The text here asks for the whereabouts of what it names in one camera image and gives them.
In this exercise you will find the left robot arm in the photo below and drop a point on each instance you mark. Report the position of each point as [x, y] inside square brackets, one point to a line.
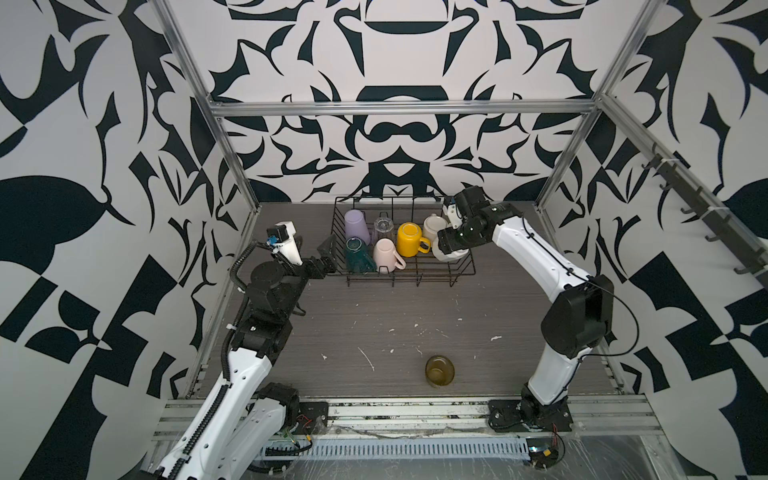
[243, 412]

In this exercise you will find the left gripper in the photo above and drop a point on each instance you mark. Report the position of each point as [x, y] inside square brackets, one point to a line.
[323, 262]

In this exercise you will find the green circuit board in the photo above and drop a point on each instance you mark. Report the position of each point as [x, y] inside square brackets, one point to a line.
[544, 454]

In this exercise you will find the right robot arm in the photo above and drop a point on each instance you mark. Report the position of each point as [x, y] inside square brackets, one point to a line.
[581, 311]

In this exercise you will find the white mug red inside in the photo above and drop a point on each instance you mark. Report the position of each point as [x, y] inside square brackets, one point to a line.
[432, 225]

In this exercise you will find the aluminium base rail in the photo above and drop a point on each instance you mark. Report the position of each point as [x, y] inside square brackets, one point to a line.
[590, 414]

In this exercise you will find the aluminium frame crossbar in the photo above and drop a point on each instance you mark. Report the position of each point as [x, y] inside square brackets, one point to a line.
[410, 107]

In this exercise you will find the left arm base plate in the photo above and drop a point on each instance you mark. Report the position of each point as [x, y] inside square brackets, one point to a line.
[307, 418]

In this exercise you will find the lavender plastic cup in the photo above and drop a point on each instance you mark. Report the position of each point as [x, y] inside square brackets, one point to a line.
[355, 226]

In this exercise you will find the dark green mug white inside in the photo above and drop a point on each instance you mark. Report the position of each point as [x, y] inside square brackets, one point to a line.
[358, 259]

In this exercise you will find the white slotted cable duct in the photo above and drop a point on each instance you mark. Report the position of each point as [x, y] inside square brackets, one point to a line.
[406, 449]

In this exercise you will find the cream mug pink handle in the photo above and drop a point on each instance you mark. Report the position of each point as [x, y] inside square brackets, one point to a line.
[386, 257]

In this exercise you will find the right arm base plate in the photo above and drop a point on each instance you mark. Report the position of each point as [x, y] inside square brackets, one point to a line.
[528, 416]

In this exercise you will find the cream white mug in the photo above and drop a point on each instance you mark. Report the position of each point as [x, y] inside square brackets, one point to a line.
[447, 257]

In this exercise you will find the grey wall hook rail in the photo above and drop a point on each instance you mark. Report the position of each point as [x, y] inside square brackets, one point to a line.
[701, 204]

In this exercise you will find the black wire dish rack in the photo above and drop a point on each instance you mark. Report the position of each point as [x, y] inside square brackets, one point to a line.
[423, 267]

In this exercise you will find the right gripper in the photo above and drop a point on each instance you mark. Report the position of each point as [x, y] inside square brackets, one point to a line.
[447, 240]

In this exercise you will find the yellow mug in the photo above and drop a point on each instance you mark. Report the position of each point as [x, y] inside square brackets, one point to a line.
[411, 241]

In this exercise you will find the clear glass tumbler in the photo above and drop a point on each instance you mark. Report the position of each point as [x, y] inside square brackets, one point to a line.
[384, 228]

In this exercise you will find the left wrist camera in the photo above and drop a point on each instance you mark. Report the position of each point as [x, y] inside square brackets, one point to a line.
[281, 239]

